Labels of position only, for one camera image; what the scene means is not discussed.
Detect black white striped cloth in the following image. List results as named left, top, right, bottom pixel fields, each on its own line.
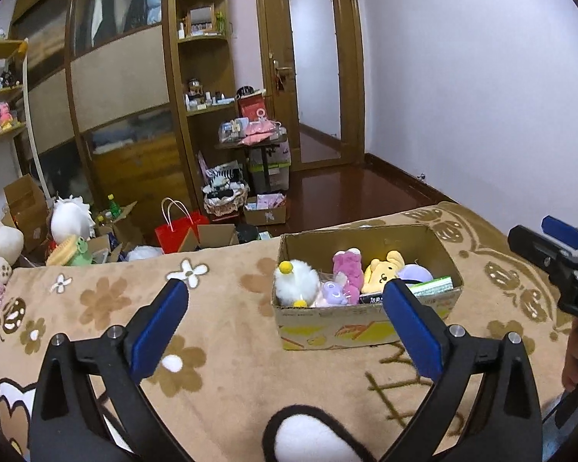
left=205, top=164, right=247, bottom=191

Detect empty open cardboard carton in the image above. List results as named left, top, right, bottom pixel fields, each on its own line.
left=178, top=224, right=240, bottom=251

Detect wooden corner shelf unit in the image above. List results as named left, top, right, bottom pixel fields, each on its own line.
left=166, top=0, right=251, bottom=203

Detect lace trimmed basket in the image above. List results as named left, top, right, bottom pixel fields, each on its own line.
left=203, top=185, right=250, bottom=217

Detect pink cloth on hanger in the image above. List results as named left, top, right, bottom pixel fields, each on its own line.
left=241, top=118, right=288, bottom=146

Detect small framed mirror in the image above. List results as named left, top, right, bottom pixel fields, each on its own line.
left=188, top=4, right=217, bottom=35

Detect tall brown cardboard box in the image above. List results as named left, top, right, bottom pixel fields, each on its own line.
left=3, top=174, right=52, bottom=254

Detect yellow dog plush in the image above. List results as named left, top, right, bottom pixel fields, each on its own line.
left=361, top=250, right=406, bottom=294

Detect stacked storage boxes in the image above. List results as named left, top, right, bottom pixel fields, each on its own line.
left=248, top=141, right=292, bottom=194

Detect red flat box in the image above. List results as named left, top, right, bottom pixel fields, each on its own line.
left=237, top=96, right=269, bottom=124

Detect pink bear plush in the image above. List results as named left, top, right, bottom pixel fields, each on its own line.
left=331, top=248, right=365, bottom=305

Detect small purple plush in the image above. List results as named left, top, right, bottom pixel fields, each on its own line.
left=313, top=272, right=350, bottom=308

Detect white spiky plush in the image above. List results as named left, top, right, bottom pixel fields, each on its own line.
left=49, top=195, right=97, bottom=246

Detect white curved pole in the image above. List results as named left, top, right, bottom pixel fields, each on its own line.
left=21, top=38, right=55, bottom=204

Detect wooden door with glass panel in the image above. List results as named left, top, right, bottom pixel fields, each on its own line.
left=253, top=0, right=368, bottom=172

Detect row of small figurines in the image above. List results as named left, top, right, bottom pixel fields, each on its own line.
left=0, top=70, right=25, bottom=92

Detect small cardboard box with packets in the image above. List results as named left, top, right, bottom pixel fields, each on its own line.
left=243, top=194, right=288, bottom=226

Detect white fluffy chick plush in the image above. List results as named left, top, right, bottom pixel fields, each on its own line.
left=274, top=259, right=322, bottom=308

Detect small folding table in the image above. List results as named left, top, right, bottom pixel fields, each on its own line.
left=215, top=137, right=291, bottom=194

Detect brown floral blanket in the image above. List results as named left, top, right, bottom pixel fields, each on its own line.
left=0, top=201, right=578, bottom=462

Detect white fluffy bundle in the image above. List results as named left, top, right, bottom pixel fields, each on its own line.
left=125, top=245, right=165, bottom=262

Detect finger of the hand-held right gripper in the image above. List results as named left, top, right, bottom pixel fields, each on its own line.
left=541, top=215, right=578, bottom=253
left=507, top=224, right=578, bottom=283

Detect yellow wall shelf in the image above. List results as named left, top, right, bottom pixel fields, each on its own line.
left=0, top=38, right=30, bottom=143

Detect cardboard box with bottles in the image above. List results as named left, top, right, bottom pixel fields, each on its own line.
left=94, top=201, right=146, bottom=261

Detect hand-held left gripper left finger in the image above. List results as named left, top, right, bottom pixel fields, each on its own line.
left=28, top=278, right=196, bottom=462

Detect lavender round plush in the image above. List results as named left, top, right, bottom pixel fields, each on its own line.
left=397, top=264, right=434, bottom=284

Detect person's right hand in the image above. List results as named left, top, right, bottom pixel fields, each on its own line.
left=561, top=330, right=578, bottom=393

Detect wooden sliding door wardrobe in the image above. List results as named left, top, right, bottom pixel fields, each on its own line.
left=10, top=0, right=208, bottom=247

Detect green frog plush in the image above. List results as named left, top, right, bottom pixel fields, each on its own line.
left=45, top=234, right=95, bottom=267

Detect red gift bag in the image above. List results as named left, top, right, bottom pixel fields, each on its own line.
left=154, top=198, right=211, bottom=255

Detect green white packet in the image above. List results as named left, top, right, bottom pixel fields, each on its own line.
left=407, top=276, right=454, bottom=298

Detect group of toiletry bottles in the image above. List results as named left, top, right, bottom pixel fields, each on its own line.
left=185, top=79, right=236, bottom=109

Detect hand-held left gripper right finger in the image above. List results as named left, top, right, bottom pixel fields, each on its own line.
left=380, top=278, right=545, bottom=462

